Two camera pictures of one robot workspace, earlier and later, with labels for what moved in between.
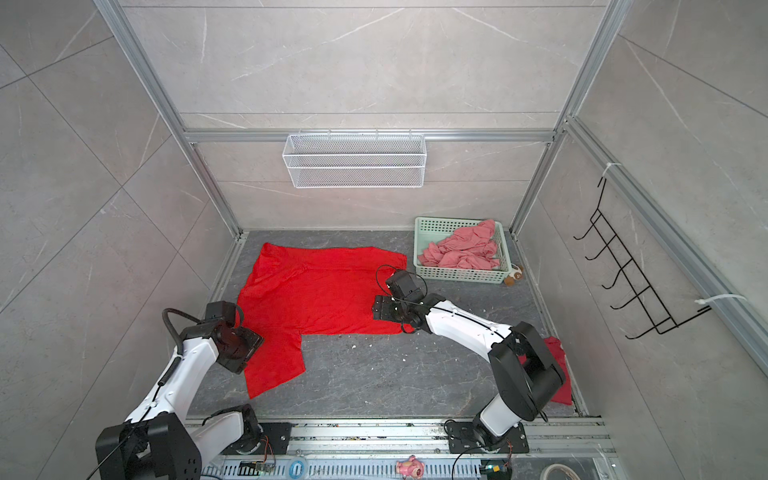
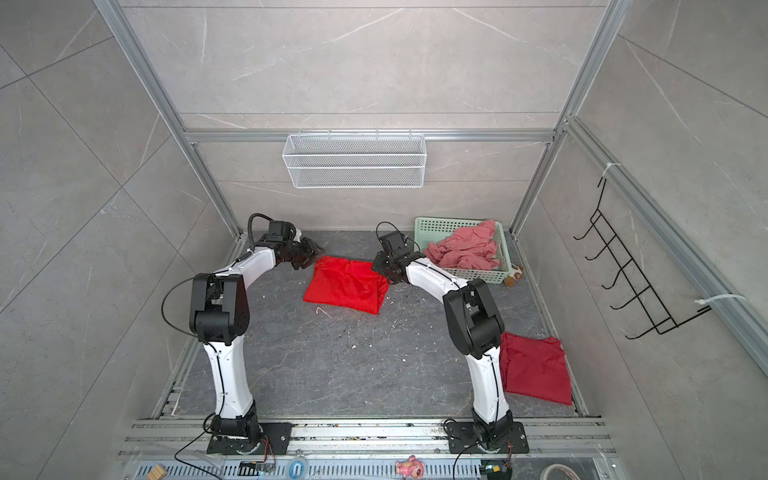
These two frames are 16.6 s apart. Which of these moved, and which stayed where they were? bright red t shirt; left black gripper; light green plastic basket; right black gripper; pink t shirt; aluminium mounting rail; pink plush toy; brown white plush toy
Moved: bright red t shirt; right black gripper; left black gripper
Stayed: pink t shirt; aluminium mounting rail; light green plastic basket; brown white plush toy; pink plush toy
